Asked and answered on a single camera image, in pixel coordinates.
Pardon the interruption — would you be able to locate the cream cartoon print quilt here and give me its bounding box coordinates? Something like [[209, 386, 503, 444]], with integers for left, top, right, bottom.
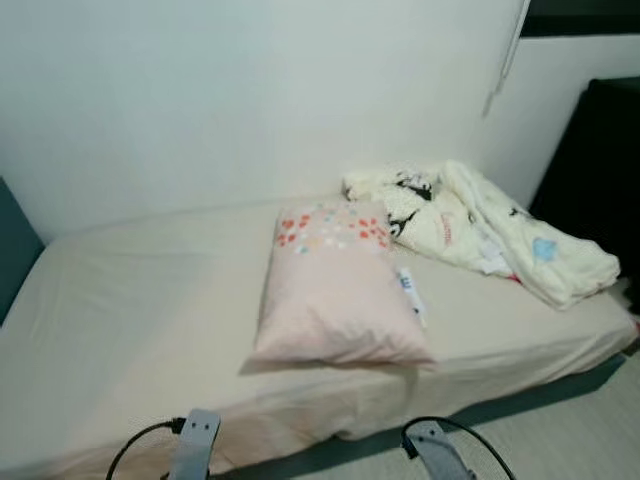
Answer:
[[342, 160, 621, 311]]

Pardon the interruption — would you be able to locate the white book with blue letters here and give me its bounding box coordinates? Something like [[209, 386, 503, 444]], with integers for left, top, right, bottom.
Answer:
[[397, 266, 429, 329]]

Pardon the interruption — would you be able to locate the pink pillow with dotted print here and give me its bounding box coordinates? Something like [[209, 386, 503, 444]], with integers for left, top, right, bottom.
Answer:
[[243, 200, 439, 373]]

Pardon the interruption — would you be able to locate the black furniture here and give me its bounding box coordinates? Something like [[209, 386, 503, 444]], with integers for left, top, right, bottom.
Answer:
[[528, 77, 640, 301]]

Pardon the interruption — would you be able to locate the dark window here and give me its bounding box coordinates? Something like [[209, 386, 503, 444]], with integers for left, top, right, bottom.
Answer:
[[520, 0, 640, 38]]

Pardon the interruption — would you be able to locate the white wall cord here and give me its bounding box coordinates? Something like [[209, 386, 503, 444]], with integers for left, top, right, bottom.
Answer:
[[484, 0, 531, 119]]

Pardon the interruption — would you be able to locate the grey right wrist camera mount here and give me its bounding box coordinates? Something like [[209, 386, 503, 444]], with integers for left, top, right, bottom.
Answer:
[[405, 420, 476, 480]]

